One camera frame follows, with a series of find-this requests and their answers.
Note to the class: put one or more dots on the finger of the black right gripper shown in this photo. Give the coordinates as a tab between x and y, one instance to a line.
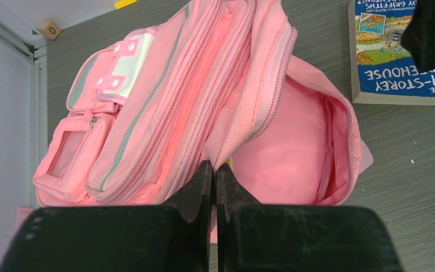
419	36

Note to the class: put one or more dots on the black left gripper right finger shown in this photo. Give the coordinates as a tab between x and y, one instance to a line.
256	237

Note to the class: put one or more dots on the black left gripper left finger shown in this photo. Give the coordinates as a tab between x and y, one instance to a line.
172	236

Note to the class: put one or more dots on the blue 91-storey treehouse book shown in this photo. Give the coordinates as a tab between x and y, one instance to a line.
382	71

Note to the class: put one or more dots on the pink student backpack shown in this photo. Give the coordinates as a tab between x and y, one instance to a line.
216	82

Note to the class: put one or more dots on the small yellow block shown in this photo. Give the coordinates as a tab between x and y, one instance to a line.
123	3

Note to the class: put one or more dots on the small wooden block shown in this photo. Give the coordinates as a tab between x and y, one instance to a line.
48	29

